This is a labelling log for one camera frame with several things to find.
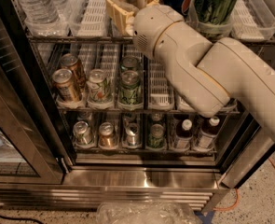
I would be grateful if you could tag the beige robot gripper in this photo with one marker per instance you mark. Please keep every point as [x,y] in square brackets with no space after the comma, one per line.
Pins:
[150,28]

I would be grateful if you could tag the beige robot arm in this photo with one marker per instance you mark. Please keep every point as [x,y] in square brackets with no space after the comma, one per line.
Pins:
[204,74]

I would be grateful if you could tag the green can behind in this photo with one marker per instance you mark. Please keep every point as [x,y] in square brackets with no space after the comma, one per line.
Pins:
[129,63]

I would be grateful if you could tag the green can front middle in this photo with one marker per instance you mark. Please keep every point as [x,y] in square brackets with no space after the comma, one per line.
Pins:
[130,88]

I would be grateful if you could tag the tall green can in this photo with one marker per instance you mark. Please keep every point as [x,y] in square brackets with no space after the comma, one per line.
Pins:
[214,17]

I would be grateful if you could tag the gold can behind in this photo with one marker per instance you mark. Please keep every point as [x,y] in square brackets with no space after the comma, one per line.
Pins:
[74,64]

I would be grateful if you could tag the white green can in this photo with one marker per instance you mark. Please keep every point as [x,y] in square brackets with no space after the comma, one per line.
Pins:
[99,86]

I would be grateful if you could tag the gold can front left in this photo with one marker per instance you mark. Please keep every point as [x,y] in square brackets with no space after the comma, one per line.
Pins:
[66,85]

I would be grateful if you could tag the silver can bottom shelf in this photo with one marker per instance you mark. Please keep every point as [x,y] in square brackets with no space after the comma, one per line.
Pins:
[133,134]

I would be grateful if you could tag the steel fridge cabinet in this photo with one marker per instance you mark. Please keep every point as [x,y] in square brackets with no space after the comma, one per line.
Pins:
[93,175]

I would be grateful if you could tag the green can bottom shelf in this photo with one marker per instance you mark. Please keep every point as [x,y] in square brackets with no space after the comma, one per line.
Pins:
[155,138]

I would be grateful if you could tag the gold can bottom shelf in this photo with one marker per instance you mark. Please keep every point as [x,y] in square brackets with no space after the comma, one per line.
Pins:
[107,135]

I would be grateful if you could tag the green silver can bottom left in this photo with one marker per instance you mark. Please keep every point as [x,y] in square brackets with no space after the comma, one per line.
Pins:
[83,134]

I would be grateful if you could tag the glass fridge door left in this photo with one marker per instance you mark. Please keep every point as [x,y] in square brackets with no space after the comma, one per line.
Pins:
[32,147]

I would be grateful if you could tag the dark bottle white cap left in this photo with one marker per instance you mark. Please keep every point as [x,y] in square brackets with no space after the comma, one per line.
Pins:
[183,134]

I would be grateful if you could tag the dark bottle white cap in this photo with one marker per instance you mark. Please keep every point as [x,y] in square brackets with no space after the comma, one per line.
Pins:
[207,133]
[183,134]

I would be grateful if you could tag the dark bottle white cap right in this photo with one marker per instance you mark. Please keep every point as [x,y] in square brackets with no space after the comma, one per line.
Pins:
[207,133]

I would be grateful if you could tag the clear plastic bag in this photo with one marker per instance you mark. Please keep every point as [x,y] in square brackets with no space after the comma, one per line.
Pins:
[145,213]

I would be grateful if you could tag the top wire shelf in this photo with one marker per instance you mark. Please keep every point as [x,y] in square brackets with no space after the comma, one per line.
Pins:
[114,40]

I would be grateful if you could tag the wire shelf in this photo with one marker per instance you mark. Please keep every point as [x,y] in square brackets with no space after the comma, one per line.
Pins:
[142,111]
[114,40]

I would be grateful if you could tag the middle wire shelf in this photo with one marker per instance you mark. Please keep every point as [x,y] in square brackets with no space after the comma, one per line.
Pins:
[142,111]

